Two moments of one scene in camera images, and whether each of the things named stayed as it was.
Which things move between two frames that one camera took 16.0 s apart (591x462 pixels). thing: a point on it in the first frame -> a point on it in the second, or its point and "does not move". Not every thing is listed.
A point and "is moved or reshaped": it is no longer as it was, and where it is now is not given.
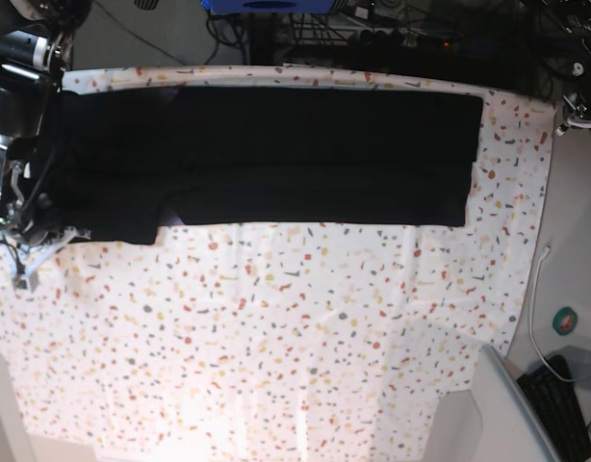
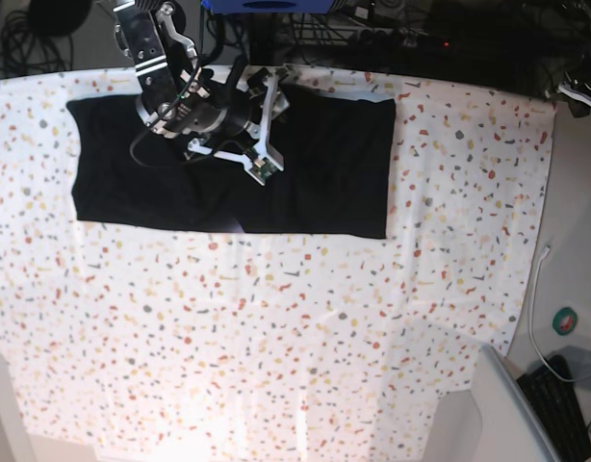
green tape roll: x=564 y=320 does not move
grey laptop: x=513 y=427 does not move
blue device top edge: x=268 y=7 does not move
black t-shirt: x=128 y=158 is moved or reshaped
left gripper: x=34 y=220 -> x=220 y=109
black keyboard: x=558 y=407 does not move
